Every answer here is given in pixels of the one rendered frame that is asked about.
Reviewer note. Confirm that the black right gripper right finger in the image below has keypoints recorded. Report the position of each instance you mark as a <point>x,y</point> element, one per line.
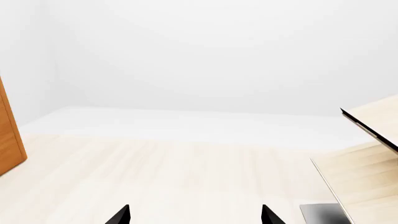
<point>269,217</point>

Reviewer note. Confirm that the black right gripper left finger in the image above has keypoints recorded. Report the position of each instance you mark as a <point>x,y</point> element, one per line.
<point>121,216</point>

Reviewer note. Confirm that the brown wooden cabinet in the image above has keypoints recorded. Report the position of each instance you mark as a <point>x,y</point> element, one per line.
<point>8,140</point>

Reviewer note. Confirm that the grey metal table base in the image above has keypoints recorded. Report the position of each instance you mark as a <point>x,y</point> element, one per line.
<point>323,213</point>

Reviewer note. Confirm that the light wooden table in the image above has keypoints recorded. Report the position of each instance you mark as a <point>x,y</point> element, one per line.
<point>370,149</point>

